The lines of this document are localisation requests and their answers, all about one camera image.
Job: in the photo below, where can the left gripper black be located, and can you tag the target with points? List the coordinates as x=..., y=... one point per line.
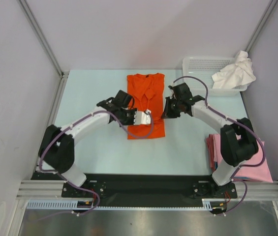
x=132, y=121

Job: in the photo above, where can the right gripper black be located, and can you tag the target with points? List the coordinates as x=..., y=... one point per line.
x=167, y=113

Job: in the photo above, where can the orange t shirt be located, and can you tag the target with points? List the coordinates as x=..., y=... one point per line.
x=147, y=91

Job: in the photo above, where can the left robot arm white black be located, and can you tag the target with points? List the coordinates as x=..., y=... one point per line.
x=58, y=145

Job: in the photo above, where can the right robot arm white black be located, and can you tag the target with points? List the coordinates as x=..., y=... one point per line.
x=237, y=143

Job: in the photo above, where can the white plastic basket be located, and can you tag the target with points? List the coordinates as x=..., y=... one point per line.
x=204, y=67

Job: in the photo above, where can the white t shirt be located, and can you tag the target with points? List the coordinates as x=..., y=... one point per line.
x=239, y=73

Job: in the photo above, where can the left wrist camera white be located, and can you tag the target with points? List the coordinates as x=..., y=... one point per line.
x=142, y=118

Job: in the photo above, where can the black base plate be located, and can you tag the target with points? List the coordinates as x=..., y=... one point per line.
x=116, y=190

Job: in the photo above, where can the white slotted cable duct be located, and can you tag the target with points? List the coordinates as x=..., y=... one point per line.
x=84, y=205

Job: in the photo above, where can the aluminium frame rail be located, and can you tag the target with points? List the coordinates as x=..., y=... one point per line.
x=52, y=190

